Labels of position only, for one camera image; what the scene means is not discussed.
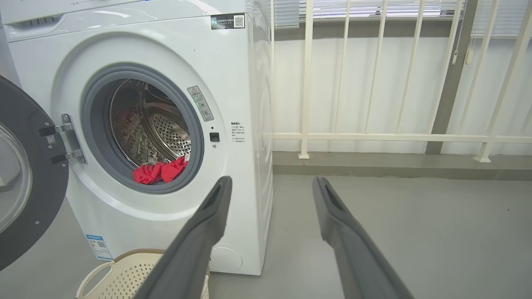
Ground black QR code sticker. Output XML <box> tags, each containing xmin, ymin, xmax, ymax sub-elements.
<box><xmin>210</xmin><ymin>13</ymin><xmax>246</xmax><ymax>30</ymax></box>

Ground metal door hinge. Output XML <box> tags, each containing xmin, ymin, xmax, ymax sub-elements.
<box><xmin>39</xmin><ymin>113</ymin><xmax>88</xmax><ymax>165</ymax></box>

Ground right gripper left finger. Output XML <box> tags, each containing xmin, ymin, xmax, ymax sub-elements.
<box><xmin>133</xmin><ymin>175</ymin><xmax>234</xmax><ymax>299</ymax></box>

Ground white metal railing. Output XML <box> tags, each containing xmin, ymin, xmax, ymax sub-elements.
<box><xmin>266</xmin><ymin>0</ymin><xmax>532</xmax><ymax>164</ymax></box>

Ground white front-load washing machine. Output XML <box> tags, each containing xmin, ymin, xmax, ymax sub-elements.
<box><xmin>0</xmin><ymin>0</ymin><xmax>275</xmax><ymax>277</ymax></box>

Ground cream perforated laundry basket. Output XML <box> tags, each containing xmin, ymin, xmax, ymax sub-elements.
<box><xmin>74</xmin><ymin>248</ymin><xmax>211</xmax><ymax>299</ymax></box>

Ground blue energy label sticker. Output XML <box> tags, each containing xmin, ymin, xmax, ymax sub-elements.
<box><xmin>86</xmin><ymin>234</ymin><xmax>114</xmax><ymax>261</ymax></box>

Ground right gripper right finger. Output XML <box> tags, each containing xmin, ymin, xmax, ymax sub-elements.
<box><xmin>312</xmin><ymin>176</ymin><xmax>416</xmax><ymax>299</ymax></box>

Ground grey caution sticker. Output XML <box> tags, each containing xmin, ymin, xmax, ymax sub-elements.
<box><xmin>187</xmin><ymin>85</ymin><xmax>215</xmax><ymax>122</ymax></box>

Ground printed warning text label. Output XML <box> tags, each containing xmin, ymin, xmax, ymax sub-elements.
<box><xmin>230</xmin><ymin>121</ymin><xmax>246</xmax><ymax>144</ymax></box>

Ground red garment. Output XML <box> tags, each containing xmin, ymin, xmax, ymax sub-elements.
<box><xmin>133</xmin><ymin>155</ymin><xmax>190</xmax><ymax>186</ymax></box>

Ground dark washing machine door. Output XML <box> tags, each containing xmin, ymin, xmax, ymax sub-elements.
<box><xmin>0</xmin><ymin>75</ymin><xmax>70</xmax><ymax>273</ymax></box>

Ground grey window pillar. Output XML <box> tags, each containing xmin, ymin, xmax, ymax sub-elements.
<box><xmin>425</xmin><ymin>0</ymin><xmax>479</xmax><ymax>155</ymax></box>

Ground white window blinds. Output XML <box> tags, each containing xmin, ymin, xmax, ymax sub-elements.
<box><xmin>249</xmin><ymin>0</ymin><xmax>532</xmax><ymax>39</ymax></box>

